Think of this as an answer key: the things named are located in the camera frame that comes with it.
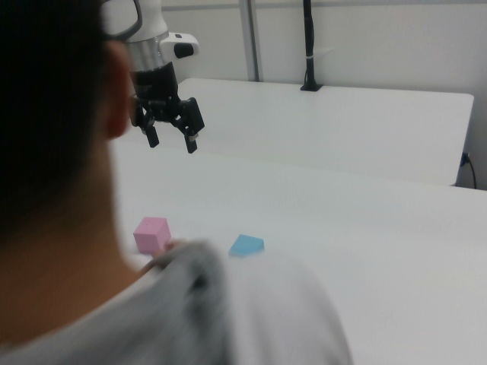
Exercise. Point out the grey wall partition post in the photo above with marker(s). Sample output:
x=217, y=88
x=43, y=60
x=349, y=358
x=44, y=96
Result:
x=252, y=38

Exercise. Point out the white desk with side panel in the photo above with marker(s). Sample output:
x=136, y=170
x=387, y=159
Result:
x=323, y=125

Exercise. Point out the blue foam cube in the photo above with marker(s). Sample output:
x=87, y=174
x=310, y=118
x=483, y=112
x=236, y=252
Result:
x=247, y=245

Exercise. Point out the person head dark hair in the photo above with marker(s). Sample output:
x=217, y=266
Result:
x=49, y=133

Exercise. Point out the grey hooded sweatshirt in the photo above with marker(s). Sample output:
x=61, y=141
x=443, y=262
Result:
x=213, y=315

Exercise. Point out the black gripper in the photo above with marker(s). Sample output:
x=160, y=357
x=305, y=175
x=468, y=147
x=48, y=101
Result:
x=156, y=85

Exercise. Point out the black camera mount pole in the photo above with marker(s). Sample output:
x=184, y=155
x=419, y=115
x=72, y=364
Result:
x=310, y=45

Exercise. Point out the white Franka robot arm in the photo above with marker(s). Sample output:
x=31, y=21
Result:
x=152, y=19

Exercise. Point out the pink foam cube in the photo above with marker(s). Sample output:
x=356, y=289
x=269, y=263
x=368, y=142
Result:
x=151, y=235

